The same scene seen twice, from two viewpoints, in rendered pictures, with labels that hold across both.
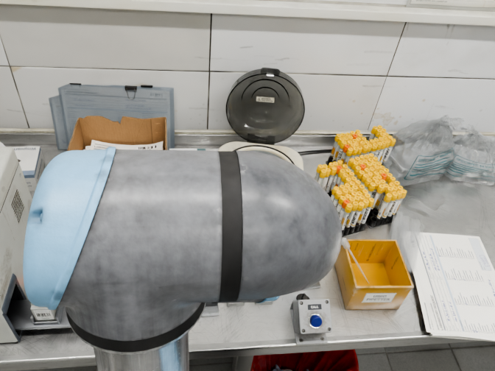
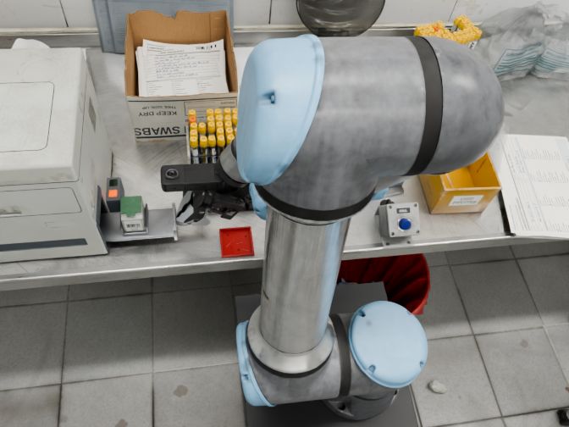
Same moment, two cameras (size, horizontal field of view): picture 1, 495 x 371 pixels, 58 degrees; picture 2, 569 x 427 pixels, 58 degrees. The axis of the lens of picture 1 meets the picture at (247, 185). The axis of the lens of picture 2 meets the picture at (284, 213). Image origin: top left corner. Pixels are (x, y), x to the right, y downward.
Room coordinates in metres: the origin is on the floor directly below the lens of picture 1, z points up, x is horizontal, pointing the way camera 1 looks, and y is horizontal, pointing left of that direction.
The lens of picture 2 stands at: (-0.09, 0.13, 1.83)
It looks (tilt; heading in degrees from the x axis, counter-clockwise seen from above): 57 degrees down; 354
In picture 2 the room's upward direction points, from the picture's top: 10 degrees clockwise
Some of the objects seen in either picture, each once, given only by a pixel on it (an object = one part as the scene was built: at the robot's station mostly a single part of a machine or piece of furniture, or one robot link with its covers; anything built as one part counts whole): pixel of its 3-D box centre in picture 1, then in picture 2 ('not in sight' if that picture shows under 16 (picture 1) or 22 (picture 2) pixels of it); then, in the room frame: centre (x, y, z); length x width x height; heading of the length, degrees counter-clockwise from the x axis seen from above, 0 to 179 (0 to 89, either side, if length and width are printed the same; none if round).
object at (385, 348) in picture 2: not in sight; (375, 350); (0.15, -0.06, 1.11); 0.13 x 0.12 x 0.14; 100
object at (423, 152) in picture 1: (421, 143); (509, 35); (1.11, -0.51, 0.97); 0.26 x 0.17 x 0.19; 117
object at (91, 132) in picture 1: (120, 171); (182, 74); (0.84, 0.34, 0.95); 0.29 x 0.25 x 0.15; 11
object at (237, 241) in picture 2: not in sight; (236, 241); (0.44, 0.17, 0.88); 0.07 x 0.07 x 0.01; 11
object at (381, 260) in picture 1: (370, 274); (456, 178); (0.63, -0.32, 0.93); 0.13 x 0.13 x 0.10; 9
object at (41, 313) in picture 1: (46, 304); (133, 215); (0.44, 0.37, 0.95); 0.05 x 0.04 x 0.06; 11
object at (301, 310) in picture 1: (309, 308); (396, 213); (0.53, -0.17, 0.92); 0.13 x 0.07 x 0.08; 11
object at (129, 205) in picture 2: not in sight; (130, 206); (0.44, 0.37, 0.98); 0.05 x 0.04 x 0.01; 11
